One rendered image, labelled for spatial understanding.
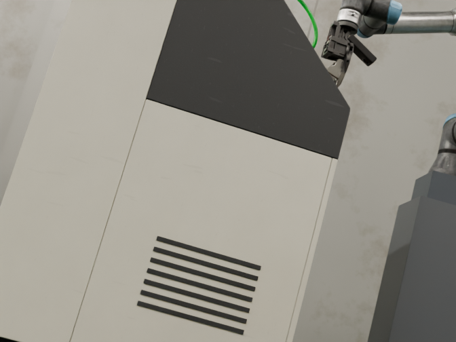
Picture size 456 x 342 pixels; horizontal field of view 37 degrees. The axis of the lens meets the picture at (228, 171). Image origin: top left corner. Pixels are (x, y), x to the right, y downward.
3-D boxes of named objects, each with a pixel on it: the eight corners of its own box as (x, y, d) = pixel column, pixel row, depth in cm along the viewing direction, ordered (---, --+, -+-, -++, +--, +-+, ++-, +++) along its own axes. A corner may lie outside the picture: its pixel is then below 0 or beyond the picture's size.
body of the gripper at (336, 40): (319, 59, 217) (328, 26, 219) (344, 68, 218) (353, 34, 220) (327, 51, 210) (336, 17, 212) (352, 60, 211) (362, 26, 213)
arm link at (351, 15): (357, 22, 221) (366, 13, 213) (353, 34, 220) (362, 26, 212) (335, 15, 220) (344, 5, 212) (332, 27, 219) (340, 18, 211)
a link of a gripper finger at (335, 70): (321, 84, 212) (328, 57, 213) (338, 89, 212) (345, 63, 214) (324, 81, 209) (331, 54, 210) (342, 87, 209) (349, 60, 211)
